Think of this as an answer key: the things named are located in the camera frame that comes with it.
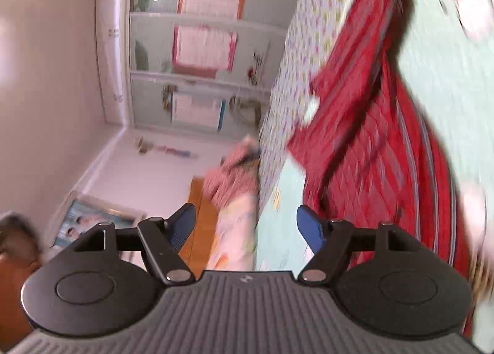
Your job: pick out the hanging wall ornament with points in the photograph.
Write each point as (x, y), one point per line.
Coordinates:
(169, 151)

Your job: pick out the person's head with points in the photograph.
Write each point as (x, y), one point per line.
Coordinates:
(15, 280)

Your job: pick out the mint quilted blanket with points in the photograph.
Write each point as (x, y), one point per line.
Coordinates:
(424, 29)

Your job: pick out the white wardrobe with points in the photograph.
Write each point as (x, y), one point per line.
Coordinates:
(193, 83)

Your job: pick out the pale floral pillow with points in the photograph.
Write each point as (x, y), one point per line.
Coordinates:
(235, 230)

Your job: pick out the pink patterned cloth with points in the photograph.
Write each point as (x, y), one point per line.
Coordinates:
(231, 176)

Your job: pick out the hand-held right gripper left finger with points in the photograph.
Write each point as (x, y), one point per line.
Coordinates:
(185, 222)

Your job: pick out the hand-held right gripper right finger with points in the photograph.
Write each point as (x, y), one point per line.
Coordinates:
(310, 226)

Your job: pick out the wooden headboard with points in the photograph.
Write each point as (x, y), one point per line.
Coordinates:
(200, 222)

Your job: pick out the electric fan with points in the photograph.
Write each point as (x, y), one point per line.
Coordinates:
(247, 109)

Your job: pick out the red plaid shirt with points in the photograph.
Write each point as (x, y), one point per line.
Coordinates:
(366, 145)

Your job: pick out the framed wall picture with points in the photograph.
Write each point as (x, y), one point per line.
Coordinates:
(85, 215)

